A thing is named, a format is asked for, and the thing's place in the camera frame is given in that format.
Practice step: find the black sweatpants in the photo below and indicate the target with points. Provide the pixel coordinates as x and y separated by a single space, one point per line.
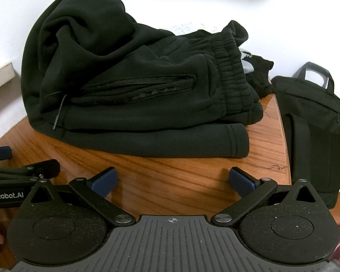
158 113

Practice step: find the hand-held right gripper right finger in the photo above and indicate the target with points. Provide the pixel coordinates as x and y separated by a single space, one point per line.
242 180

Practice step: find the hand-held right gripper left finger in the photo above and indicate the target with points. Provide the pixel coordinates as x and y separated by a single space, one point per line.
104 180

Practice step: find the stone window sill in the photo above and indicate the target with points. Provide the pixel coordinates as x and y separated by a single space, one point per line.
0 80

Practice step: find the small black knit cloth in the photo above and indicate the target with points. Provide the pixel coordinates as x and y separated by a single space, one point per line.
262 73

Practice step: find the black laptop bag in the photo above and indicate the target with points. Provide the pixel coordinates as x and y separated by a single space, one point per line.
320 161

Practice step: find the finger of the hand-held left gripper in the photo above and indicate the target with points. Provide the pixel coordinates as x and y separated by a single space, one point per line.
0 154
45 168

